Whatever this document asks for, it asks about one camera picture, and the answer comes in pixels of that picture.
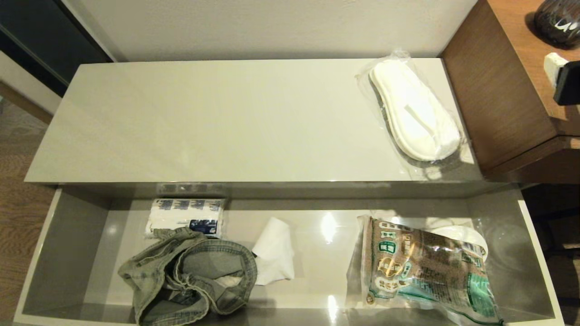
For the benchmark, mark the brown green snack bag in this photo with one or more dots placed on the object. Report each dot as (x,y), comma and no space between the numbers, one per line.
(421,271)

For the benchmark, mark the white slippers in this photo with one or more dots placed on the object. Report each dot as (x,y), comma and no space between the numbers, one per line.
(412,108)

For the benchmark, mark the crumpled faded denim jeans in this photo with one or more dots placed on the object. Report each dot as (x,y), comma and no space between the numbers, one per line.
(195,267)

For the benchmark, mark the wooden skirting board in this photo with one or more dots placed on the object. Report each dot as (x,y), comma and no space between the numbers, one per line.
(25,104)

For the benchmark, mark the white tissue pack blue print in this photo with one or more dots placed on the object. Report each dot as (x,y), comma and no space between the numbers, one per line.
(181,217)

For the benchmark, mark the dark glass vase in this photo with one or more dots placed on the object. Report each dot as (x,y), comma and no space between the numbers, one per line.
(559,20)

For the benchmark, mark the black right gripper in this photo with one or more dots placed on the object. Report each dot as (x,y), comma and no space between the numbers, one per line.
(570,83)

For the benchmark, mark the brown wooden desk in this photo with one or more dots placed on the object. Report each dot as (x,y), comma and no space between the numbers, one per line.
(503,86)

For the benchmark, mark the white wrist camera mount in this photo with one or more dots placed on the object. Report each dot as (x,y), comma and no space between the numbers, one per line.
(552,68)

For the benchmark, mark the glossy white low cabinet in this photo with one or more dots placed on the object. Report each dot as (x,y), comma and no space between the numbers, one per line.
(204,122)

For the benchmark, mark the white bowl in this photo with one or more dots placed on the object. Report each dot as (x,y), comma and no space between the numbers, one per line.
(466,237)

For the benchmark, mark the dark door panel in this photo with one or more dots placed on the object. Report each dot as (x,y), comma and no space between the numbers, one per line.
(41,40)

